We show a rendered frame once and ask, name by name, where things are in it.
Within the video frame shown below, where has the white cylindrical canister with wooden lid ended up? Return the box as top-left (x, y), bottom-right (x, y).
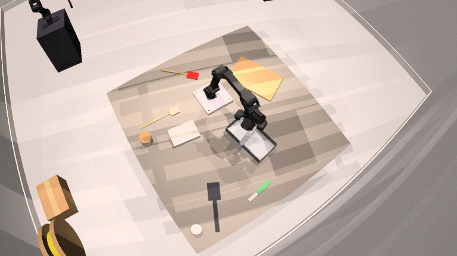
top-left (139, 131), bottom-right (153, 147)

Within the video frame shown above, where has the light wooden board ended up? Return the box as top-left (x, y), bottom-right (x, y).
top-left (231, 57), bottom-right (284, 101)

